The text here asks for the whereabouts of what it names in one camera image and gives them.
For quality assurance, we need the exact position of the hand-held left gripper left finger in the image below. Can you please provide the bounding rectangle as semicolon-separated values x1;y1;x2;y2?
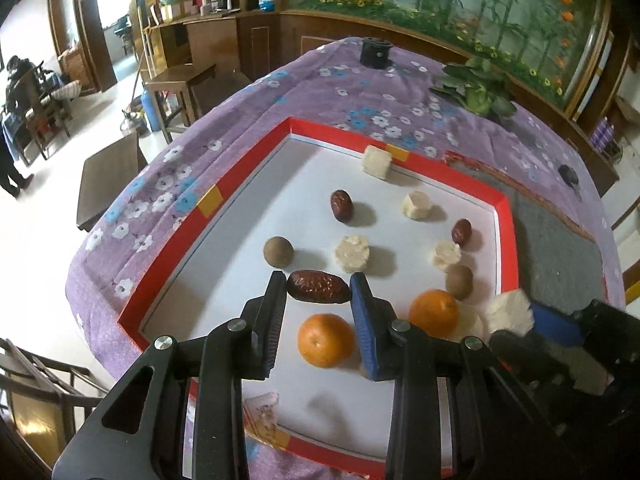
51;271;289;480

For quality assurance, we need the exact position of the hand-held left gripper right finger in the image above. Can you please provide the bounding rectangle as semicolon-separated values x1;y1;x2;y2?
350;272;576;480

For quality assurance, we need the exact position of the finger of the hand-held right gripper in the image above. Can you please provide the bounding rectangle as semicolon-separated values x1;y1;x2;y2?
490;331;571;391
530;307;583;346

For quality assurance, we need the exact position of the orange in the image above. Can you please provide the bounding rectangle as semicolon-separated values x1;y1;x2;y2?
297;313;357;368
409;289;460;338

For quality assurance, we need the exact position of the large red date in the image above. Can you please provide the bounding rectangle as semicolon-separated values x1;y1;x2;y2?
286;270;352;305

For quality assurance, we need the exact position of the brown longan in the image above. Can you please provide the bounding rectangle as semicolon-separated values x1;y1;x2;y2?
263;236;294;267
445;266;473;301

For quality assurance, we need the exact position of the small red date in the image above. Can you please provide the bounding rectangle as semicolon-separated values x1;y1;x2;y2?
330;189;355;223
451;218;473;248

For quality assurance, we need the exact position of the red shallow box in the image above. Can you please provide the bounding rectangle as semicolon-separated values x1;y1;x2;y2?
117;117;521;480

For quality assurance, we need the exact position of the grey felt mat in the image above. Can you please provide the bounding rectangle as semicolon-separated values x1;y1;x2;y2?
447;152;626;311

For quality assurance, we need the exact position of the clear plastic wrapper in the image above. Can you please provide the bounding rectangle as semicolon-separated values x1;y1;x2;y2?
242;392;281;441

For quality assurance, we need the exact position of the black device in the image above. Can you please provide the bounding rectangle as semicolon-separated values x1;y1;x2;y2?
557;164;583;198

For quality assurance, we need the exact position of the dark wooden low table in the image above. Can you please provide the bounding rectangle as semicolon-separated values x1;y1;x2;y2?
76;132;148;233

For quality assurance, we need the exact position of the wooden chair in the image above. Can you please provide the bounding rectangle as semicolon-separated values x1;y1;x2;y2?
20;60;73;161
0;337;108;461

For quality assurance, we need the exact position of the purple floral blanket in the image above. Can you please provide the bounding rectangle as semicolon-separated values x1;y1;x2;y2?
65;35;628;480

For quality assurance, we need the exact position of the green leafy potted plant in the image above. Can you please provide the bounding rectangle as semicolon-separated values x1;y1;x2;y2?
429;56;518;123

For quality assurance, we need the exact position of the metal kettle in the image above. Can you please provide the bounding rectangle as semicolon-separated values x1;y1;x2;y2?
120;110;146;136

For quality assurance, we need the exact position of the blue cylinder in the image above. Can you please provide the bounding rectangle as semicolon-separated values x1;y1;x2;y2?
141;90;162;133

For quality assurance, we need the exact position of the wooden stool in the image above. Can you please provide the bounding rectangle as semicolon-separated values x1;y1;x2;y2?
145;62;218;143

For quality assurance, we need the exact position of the black cylinder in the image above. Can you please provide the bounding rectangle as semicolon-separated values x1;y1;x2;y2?
361;38;392;70

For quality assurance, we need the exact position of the wooden side cabinet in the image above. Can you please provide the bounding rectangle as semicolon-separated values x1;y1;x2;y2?
142;7;301;126

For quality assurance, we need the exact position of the floral glass panel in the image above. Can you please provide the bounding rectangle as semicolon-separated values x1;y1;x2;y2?
285;0;613;111

